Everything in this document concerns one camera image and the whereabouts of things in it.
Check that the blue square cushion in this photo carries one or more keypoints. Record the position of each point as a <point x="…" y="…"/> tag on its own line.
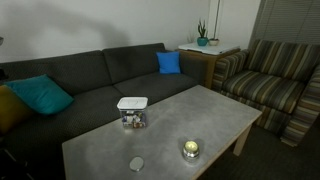
<point x="168" y="62"/>

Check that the clear plastic storage container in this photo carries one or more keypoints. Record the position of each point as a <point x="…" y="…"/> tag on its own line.
<point x="133" y="119"/>

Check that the wooden side table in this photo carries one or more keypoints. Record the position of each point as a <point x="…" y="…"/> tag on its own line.
<point x="210" y="63"/>

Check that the dark grey fabric sofa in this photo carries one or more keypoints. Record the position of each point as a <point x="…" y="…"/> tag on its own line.
<point x="100" y="76"/>

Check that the white flat board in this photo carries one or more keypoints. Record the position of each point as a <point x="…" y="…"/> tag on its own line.
<point x="210" y="48"/>

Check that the plant in teal pot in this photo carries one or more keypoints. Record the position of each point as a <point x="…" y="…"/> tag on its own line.
<point x="202" y="40"/>

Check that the candle in silver jar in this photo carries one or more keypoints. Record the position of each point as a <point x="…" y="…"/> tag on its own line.
<point x="191" y="150"/>

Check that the plant in small white pot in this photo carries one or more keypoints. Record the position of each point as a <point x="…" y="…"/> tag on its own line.
<point x="213" y="42"/>

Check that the round grey metal disc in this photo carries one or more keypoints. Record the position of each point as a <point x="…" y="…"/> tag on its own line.
<point x="136" y="164"/>

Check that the striped armchair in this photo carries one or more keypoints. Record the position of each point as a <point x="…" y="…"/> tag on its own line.
<point x="266" y="86"/>

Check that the teal cushion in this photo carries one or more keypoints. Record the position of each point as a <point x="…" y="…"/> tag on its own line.
<point x="41" y="94"/>

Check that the grey window blinds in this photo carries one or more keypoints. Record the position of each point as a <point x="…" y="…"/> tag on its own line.
<point x="290" y="20"/>

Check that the mustard yellow cushion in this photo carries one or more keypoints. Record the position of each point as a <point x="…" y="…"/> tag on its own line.
<point x="11" y="110"/>

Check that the black tripod stand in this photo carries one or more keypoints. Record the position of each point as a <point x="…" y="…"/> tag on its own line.
<point x="10" y="163"/>

